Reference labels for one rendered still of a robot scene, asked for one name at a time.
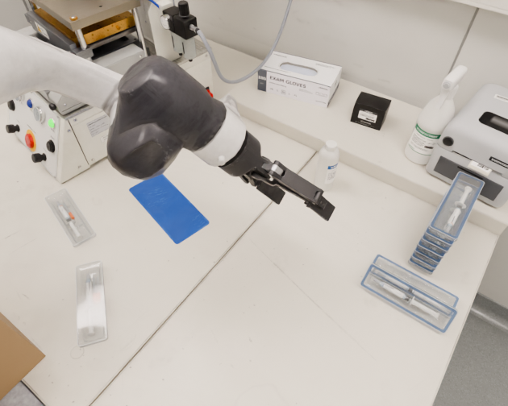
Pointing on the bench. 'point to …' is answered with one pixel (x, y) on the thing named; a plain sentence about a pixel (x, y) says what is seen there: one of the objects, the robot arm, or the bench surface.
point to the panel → (27, 124)
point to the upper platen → (114, 25)
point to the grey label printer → (485, 143)
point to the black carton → (370, 110)
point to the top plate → (85, 10)
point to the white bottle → (326, 165)
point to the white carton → (299, 78)
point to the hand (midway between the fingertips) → (301, 203)
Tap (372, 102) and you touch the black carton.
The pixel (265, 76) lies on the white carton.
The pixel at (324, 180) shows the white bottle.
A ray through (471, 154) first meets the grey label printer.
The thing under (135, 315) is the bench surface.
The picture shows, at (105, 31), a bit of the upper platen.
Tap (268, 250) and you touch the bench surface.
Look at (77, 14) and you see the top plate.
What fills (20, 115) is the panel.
